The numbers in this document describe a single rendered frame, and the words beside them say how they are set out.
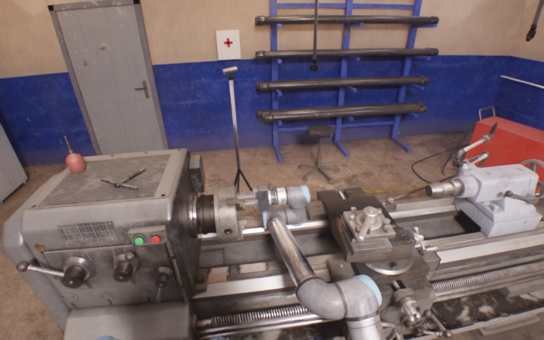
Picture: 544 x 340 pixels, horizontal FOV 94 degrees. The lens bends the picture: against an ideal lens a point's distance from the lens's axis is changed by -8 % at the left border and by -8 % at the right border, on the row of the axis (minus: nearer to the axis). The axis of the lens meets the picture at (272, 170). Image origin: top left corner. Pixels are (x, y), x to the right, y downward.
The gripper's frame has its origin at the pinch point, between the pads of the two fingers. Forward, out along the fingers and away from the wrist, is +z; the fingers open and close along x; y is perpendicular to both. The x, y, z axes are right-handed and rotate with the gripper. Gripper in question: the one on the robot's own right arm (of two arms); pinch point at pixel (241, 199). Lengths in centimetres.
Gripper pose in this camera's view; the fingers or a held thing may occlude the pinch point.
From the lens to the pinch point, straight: 137.4
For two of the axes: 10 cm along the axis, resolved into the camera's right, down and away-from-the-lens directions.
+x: 0.1, 8.4, 5.4
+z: -9.9, 0.9, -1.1
